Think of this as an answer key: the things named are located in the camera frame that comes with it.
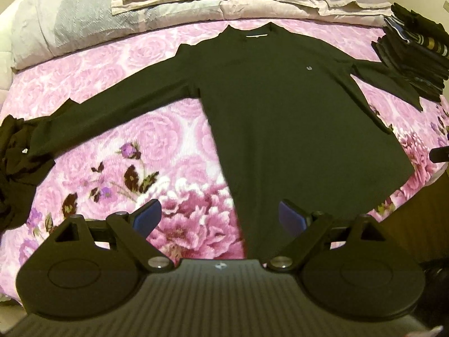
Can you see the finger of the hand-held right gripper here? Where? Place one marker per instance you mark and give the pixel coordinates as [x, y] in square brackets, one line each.
[440, 154]

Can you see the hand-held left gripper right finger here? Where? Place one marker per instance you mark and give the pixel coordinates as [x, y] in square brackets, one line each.
[291, 218]

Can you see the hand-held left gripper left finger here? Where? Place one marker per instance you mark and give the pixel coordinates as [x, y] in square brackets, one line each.
[149, 215]

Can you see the black long-sleeve shirt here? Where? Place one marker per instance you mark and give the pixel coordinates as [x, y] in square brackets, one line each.
[280, 112]

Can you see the stack of folded dark clothes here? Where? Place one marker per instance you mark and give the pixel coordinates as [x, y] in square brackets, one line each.
[414, 63]

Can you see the pile of unfolded dark clothes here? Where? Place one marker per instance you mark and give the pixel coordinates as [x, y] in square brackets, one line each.
[14, 168]

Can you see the pink floral blanket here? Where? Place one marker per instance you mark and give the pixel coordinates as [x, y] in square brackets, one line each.
[105, 77]

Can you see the grey and white quilt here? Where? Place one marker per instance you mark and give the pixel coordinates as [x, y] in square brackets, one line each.
[70, 17]

